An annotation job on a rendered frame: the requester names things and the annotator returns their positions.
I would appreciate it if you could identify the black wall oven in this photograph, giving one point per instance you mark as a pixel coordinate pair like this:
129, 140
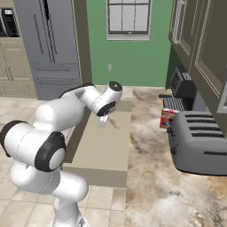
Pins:
8, 22

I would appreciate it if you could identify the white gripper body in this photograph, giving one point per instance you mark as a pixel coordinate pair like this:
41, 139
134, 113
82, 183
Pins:
103, 121

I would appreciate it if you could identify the beige cupboard run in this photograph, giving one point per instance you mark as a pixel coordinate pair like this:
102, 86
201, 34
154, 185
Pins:
14, 68

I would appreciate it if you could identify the red printed box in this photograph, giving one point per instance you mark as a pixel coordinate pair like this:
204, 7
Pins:
168, 118

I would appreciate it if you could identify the brown wall cupboard door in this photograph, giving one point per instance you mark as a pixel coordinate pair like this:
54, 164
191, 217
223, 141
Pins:
189, 29
211, 53

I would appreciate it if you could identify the white wall socket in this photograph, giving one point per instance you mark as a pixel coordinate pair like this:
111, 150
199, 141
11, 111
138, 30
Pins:
110, 67

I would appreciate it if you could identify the grey four-slot toaster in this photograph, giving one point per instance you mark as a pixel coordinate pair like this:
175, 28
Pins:
198, 144

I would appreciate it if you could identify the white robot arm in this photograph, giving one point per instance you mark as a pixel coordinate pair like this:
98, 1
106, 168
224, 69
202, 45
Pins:
53, 118

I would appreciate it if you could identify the beige open drawer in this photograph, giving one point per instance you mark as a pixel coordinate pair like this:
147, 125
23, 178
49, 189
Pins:
103, 147

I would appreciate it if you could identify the wooden spoon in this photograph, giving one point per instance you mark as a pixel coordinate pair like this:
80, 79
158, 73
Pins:
114, 123

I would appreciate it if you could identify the brown tall side panel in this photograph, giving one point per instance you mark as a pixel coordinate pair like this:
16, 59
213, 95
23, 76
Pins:
84, 41

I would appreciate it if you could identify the black coffee machine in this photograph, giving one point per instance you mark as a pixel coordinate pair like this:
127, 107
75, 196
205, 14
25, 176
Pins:
183, 88

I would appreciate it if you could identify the grey fridge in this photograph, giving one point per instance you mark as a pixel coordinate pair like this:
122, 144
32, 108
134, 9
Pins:
50, 44

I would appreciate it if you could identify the white framed window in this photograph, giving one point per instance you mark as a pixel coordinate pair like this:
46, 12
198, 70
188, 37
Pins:
129, 16

